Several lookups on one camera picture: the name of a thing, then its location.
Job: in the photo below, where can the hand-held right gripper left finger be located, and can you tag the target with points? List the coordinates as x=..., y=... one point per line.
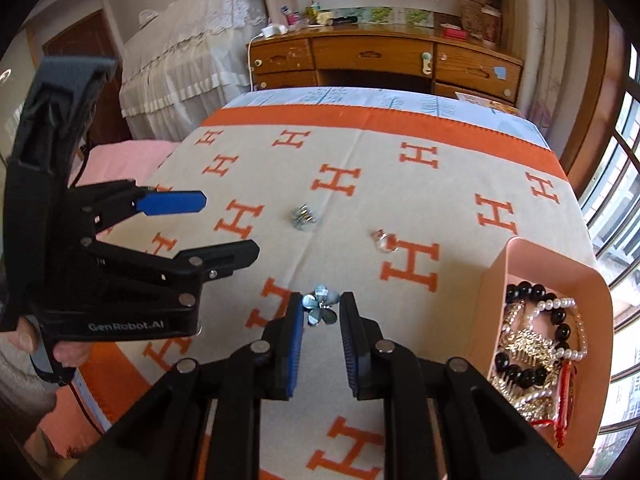
x=296, y=355

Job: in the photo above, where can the pink bed sheet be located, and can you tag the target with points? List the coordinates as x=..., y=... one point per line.
x=125, y=160

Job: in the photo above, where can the white power adapter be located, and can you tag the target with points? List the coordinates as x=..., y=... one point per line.
x=275, y=30

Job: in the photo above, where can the blue grey flower brooch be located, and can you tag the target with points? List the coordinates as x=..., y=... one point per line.
x=320, y=306

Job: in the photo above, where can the window with metal grille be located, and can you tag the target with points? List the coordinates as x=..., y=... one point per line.
x=620, y=210

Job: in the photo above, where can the white lace furniture cover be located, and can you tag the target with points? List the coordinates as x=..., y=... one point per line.
x=190, y=60

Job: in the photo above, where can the floral fabric bag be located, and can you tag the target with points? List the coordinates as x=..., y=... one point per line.
x=472, y=17

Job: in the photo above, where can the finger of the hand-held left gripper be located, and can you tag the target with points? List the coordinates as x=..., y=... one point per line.
x=170, y=202
x=220, y=257

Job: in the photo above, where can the orange magazine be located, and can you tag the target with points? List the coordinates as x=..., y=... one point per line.
x=487, y=102

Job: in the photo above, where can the small silver earring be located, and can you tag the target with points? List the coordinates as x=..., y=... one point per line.
x=305, y=218

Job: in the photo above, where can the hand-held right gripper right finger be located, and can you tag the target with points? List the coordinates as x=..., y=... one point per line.
x=350, y=355

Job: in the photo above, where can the person's left hand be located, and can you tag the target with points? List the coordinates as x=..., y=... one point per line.
x=27, y=335

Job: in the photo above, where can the brown wooden door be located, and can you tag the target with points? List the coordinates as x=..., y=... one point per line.
x=90, y=60

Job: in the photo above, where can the orange beige patterned blanket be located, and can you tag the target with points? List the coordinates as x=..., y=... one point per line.
x=400, y=185

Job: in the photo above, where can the wooden desk with drawers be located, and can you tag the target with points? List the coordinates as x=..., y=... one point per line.
x=370, y=55

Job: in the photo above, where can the small red box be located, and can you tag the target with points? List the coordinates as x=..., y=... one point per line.
x=455, y=33

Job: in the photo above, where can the gold pearl hair comb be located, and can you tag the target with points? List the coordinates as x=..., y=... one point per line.
x=520, y=347

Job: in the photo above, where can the pale floral curtain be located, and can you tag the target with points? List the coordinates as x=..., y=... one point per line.
x=555, y=60

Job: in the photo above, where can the pink paper box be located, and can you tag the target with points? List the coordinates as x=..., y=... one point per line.
x=485, y=320

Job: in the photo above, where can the white green drawer lock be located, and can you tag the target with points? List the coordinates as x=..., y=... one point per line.
x=427, y=64

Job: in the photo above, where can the red patterned jar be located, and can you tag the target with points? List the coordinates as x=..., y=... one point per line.
x=490, y=27

